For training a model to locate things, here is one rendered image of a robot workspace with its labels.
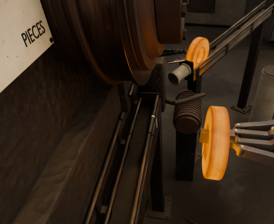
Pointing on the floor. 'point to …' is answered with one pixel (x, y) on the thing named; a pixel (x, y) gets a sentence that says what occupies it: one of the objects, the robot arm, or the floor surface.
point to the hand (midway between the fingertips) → (215, 136)
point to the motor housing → (186, 134)
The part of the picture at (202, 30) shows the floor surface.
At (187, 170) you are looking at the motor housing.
